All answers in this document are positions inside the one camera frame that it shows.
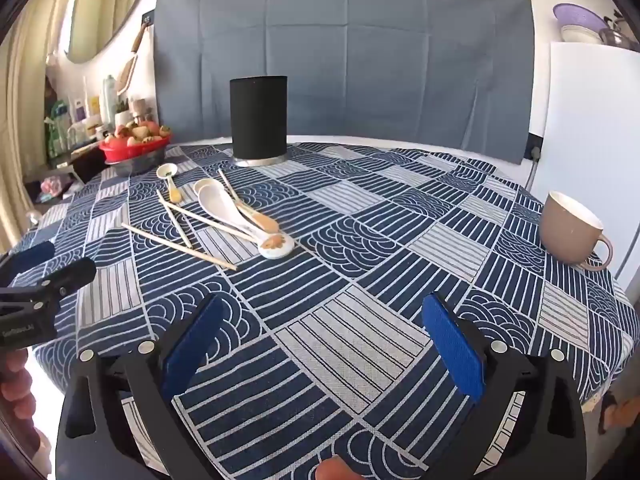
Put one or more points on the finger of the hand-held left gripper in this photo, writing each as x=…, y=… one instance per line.
x=70, y=274
x=34, y=254

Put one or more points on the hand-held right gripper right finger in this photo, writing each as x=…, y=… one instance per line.
x=452, y=350

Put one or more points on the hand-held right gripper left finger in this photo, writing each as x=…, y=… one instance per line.
x=192, y=345

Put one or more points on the wooden chopstick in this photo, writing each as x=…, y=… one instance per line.
x=230, y=185
x=190, y=213
x=180, y=247
x=174, y=218

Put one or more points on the white spoon with paw print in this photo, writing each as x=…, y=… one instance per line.
x=217, y=202

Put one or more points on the black cylindrical utensil holder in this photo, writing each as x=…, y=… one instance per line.
x=258, y=120

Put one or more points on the person's left hand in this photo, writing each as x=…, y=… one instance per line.
x=15, y=385

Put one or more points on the person's right hand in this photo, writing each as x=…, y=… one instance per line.
x=334, y=469

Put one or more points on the black side shelf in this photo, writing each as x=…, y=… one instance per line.
x=75, y=162

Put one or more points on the metal bowl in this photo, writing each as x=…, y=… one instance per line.
x=137, y=166

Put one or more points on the red strainer basket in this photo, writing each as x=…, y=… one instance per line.
x=125, y=151

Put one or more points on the blue patterned tablecloth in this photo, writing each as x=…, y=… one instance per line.
x=350, y=260

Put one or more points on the brown mug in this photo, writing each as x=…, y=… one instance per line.
x=562, y=235

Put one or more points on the red apple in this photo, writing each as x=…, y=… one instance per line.
x=149, y=127

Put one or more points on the small potted plant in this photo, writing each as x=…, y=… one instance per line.
x=122, y=112

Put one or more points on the pale green spray bottle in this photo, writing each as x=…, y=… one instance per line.
x=108, y=102

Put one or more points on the beige curtain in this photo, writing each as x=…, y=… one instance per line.
x=30, y=85

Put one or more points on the pink lidded glass jar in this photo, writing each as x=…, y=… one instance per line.
x=140, y=108

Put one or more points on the white board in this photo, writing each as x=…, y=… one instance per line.
x=585, y=135

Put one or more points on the grey backdrop cloth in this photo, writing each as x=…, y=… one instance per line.
x=350, y=60

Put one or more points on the white bowl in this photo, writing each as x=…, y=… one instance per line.
x=580, y=34

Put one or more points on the glass pot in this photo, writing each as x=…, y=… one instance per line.
x=620, y=35

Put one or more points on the purple bowl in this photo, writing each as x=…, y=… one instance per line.
x=580, y=15

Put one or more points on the oval wall mirror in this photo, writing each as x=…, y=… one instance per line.
x=107, y=5

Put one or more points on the black wall hook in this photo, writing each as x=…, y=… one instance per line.
x=147, y=19

